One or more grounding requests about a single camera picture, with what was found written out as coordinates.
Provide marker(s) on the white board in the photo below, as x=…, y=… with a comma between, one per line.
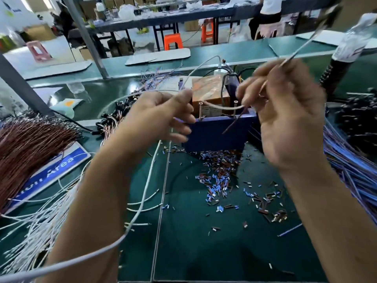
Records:
x=59, y=70
x=159, y=55
x=330, y=37

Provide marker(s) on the person's left hand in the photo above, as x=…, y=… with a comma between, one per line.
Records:
x=147, y=120

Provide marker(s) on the blue and white sign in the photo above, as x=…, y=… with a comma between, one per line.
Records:
x=61, y=167

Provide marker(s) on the person's left forearm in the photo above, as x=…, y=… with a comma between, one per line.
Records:
x=94, y=209

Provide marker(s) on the white and yellow packet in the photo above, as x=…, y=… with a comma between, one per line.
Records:
x=66, y=106

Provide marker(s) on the person's right hand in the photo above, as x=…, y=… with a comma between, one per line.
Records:
x=291, y=120

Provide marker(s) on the long dark workbench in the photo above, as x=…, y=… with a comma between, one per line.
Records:
x=182, y=16

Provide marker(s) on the person's right forearm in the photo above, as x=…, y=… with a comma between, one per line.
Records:
x=332, y=221

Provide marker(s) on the orange plastic stool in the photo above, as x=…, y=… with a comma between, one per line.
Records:
x=207, y=29
x=173, y=39

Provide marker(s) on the grey metal post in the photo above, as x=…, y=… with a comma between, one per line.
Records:
x=20, y=85
x=85, y=35

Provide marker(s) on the pile of cut insulation bits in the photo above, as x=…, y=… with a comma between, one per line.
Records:
x=219, y=179

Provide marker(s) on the clear plastic bottle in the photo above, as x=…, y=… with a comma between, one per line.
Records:
x=350, y=47

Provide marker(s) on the pink plastic stool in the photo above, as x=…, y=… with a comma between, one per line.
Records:
x=38, y=51

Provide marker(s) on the person's right fingers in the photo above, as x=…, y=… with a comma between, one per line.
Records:
x=253, y=91

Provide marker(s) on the person's left thumb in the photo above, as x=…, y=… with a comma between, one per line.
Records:
x=181, y=98

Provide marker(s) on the cardboard box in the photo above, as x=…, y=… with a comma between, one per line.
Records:
x=192, y=25
x=39, y=32

